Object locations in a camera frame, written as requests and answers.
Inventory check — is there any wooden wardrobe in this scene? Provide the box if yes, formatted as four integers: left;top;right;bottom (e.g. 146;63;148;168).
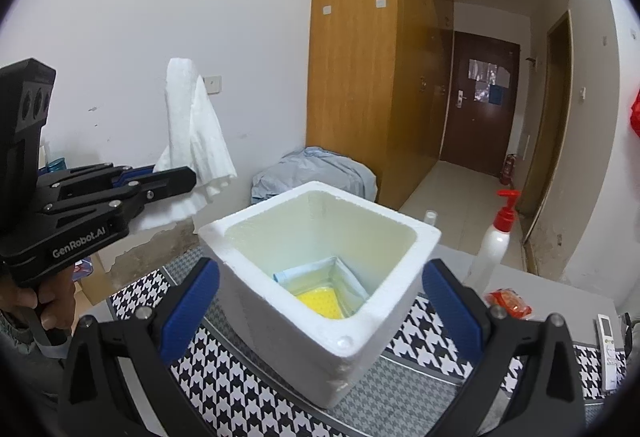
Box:
306;0;454;209

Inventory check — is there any red hanging bag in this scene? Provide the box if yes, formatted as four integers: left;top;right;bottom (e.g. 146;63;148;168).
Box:
629;90;640;137

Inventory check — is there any blue spray bottle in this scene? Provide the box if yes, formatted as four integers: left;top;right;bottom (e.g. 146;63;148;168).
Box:
424;210;437;226

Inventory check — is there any red fire extinguisher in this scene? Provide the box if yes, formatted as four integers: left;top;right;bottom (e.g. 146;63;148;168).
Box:
499;153;516;186

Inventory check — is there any yellow sponge in box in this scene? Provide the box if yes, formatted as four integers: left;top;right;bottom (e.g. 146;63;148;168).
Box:
296;285;344;320

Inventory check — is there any person's left hand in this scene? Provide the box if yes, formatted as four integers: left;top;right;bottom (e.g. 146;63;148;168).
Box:
1;267;76;330

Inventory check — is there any red snack packet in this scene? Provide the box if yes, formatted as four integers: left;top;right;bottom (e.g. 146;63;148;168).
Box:
485;289;533;319

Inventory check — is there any dark brown entrance door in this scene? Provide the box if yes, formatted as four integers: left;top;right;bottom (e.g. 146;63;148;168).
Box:
440;32;521;176

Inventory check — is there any light blue crumpled cloth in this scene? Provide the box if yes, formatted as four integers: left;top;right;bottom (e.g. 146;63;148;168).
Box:
250;147;378;204

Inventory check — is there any blue surgical face mask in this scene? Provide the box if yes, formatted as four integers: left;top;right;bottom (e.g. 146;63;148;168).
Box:
272;256;370;319

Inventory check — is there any white remote control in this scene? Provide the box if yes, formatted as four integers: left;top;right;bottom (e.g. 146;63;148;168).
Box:
596;313;626;396

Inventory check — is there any white cloth towel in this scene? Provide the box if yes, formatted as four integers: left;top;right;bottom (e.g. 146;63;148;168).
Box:
130;58;236;232

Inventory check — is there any side doorway wooden frame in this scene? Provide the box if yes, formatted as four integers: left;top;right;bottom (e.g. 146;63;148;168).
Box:
514;9;574;221

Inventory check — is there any white wall socket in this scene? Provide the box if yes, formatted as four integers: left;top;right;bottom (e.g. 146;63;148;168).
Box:
203;75;222;95

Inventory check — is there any white styrofoam box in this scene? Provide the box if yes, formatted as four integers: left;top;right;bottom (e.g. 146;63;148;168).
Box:
198;182;440;408

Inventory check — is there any white pump bottle red top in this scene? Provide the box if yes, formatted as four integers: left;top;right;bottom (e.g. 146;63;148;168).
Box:
463;189;521;296

